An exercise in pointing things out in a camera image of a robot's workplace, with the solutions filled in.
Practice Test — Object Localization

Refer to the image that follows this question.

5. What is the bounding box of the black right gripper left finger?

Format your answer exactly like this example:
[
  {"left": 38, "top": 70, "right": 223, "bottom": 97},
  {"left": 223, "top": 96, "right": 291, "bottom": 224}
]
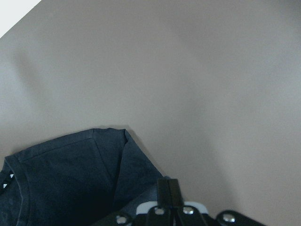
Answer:
[{"left": 157, "top": 178, "right": 170, "bottom": 207}]

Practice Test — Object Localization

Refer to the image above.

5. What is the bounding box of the black t-shirt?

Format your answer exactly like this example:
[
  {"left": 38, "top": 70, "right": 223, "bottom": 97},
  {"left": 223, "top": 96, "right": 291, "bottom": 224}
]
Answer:
[{"left": 0, "top": 128, "right": 162, "bottom": 226}]

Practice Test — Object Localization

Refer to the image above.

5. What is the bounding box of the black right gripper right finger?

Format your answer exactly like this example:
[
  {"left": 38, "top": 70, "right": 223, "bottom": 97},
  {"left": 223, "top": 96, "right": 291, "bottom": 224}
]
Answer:
[{"left": 168, "top": 179, "right": 184, "bottom": 208}]

